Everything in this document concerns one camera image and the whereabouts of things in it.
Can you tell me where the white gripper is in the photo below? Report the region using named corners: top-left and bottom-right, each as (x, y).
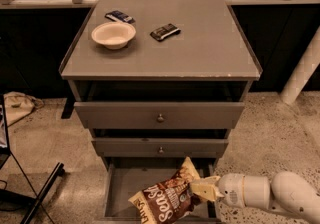
top-left (190, 173), bottom-right (245, 208)

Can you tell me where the brown chip bag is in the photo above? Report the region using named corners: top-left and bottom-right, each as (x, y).
top-left (129, 157), bottom-right (203, 224)

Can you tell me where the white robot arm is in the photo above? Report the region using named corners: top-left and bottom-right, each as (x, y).
top-left (190, 171), bottom-right (320, 224)

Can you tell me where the round middle drawer knob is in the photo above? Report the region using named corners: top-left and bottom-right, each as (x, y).
top-left (158, 147), bottom-right (165, 154)

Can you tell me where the round drawer knob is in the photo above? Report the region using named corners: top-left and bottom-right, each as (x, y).
top-left (158, 147), bottom-right (165, 154)
top-left (157, 114), bottom-right (165, 123)

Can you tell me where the round top drawer knob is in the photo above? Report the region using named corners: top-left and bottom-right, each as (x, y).
top-left (157, 114), bottom-right (165, 123)

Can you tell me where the grey bottom drawer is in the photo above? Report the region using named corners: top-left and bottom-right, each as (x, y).
top-left (94, 158), bottom-right (223, 224)

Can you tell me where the grey drawer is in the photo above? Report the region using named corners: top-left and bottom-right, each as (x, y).
top-left (92, 138), bottom-right (228, 158)
top-left (74, 102), bottom-right (244, 129)
top-left (94, 158), bottom-right (223, 224)

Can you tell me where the grey middle drawer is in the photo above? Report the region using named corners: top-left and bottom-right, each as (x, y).
top-left (92, 138), bottom-right (228, 158)

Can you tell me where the grey drawer cabinet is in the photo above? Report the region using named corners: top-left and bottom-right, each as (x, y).
top-left (58, 0), bottom-right (263, 224)

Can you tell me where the grey top drawer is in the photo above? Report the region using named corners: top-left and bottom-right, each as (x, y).
top-left (74, 102), bottom-right (244, 129)

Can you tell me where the beige cloth bag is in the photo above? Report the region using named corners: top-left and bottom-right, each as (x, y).
top-left (4, 92), bottom-right (44, 125)

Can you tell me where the black snack bar wrapper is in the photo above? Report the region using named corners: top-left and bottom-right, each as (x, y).
top-left (150, 23), bottom-right (181, 42)

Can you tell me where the white bowl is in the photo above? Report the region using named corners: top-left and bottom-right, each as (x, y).
top-left (91, 22), bottom-right (136, 50)

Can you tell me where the blue snack bar wrapper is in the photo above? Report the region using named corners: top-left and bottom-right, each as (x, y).
top-left (105, 10), bottom-right (135, 24)

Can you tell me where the white diagonal post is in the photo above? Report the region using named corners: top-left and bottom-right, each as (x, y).
top-left (280, 27), bottom-right (320, 105)

